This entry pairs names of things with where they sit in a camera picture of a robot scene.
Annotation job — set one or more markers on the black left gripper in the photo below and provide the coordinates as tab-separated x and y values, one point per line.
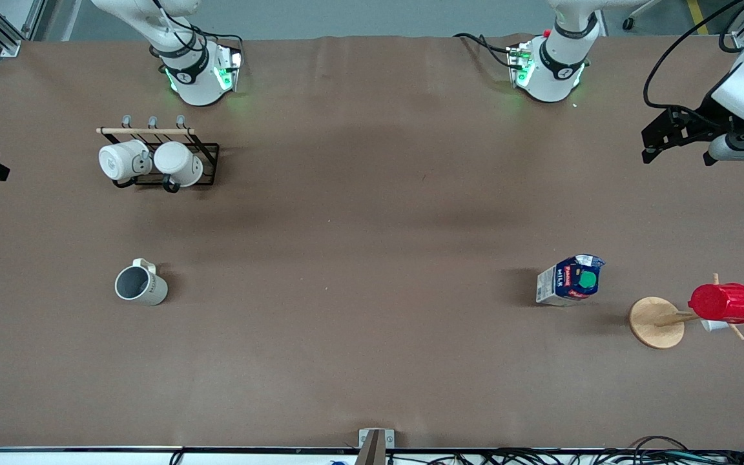
701	120

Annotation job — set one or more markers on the blue and white milk carton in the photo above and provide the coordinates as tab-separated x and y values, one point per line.
569	281

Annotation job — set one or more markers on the beige mug with grey inside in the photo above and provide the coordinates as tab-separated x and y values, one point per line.
143	287

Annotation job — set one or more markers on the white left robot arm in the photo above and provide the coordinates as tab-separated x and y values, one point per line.
556	71

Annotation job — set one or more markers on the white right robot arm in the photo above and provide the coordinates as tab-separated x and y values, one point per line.
194	77

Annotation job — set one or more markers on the red plastic cup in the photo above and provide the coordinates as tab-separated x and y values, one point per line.
724	303

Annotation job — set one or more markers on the small white cup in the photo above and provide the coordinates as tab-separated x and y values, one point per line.
713	325

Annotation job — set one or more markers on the white mug with logo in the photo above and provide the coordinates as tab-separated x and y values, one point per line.
120	161

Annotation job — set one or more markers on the wooden mug tree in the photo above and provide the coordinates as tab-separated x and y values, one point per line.
656	321

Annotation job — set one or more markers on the plain white mug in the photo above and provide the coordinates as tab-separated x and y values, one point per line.
178	163

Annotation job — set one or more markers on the metal table bracket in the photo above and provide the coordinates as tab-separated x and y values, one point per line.
376	442

